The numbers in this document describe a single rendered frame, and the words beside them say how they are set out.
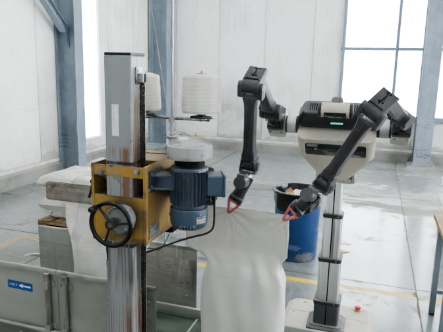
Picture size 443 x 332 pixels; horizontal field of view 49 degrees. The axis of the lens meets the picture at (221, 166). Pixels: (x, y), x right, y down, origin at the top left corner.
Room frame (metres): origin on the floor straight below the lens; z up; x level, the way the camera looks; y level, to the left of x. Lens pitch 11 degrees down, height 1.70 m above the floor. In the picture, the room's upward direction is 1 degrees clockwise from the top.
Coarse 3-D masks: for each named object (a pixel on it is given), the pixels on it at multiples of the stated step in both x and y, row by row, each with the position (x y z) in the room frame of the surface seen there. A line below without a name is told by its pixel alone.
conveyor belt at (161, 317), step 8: (160, 312) 2.46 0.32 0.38; (160, 320) 2.37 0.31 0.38; (168, 320) 2.37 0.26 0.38; (176, 320) 2.37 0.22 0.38; (184, 320) 2.38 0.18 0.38; (192, 320) 2.38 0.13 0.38; (200, 320) 2.38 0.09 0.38; (160, 328) 2.29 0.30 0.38; (168, 328) 2.29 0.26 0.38; (176, 328) 2.29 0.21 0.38; (184, 328) 2.30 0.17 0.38; (192, 328) 2.30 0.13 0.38; (200, 328) 2.30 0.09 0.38
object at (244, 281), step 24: (216, 216) 2.16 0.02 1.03; (240, 216) 2.14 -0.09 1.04; (264, 216) 2.09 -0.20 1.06; (288, 216) 2.05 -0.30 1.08; (192, 240) 2.20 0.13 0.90; (216, 240) 2.16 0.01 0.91; (240, 240) 2.14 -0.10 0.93; (264, 240) 2.09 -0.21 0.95; (288, 240) 2.05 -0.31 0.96; (216, 264) 2.11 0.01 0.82; (240, 264) 2.08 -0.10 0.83; (264, 264) 2.06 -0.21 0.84; (216, 288) 2.08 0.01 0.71; (240, 288) 2.04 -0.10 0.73; (264, 288) 2.01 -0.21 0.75; (216, 312) 2.08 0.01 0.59; (240, 312) 2.03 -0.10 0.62; (264, 312) 2.00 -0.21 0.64
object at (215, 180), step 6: (210, 174) 1.85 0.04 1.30; (216, 174) 1.85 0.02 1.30; (222, 174) 1.86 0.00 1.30; (210, 180) 1.82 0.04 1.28; (216, 180) 1.82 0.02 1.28; (222, 180) 1.82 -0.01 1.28; (210, 186) 1.82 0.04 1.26; (216, 186) 1.82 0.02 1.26; (222, 186) 1.82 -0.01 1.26; (210, 192) 1.82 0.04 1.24; (216, 192) 1.82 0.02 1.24; (222, 192) 1.82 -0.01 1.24; (216, 198) 1.86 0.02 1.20
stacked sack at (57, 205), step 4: (44, 200) 4.78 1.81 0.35; (48, 200) 4.77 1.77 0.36; (52, 200) 4.76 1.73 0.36; (56, 200) 4.75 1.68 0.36; (40, 204) 4.75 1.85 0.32; (44, 204) 4.75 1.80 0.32; (48, 204) 4.75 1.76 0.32; (52, 204) 4.74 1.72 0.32; (56, 204) 4.73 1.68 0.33; (60, 204) 4.72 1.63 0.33; (64, 204) 4.71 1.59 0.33; (44, 208) 4.77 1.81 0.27; (48, 208) 4.75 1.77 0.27; (52, 208) 4.74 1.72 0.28; (56, 208) 4.73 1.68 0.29; (60, 208) 4.71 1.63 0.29; (64, 208) 4.70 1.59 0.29
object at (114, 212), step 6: (108, 210) 1.77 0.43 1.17; (114, 210) 1.76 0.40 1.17; (120, 210) 1.75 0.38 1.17; (132, 210) 1.78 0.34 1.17; (108, 216) 1.77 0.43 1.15; (114, 216) 1.76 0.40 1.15; (120, 216) 1.75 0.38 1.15; (132, 216) 1.76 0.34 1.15; (120, 222) 1.75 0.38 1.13; (126, 222) 1.74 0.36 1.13; (120, 228) 1.75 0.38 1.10; (126, 228) 1.74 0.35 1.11
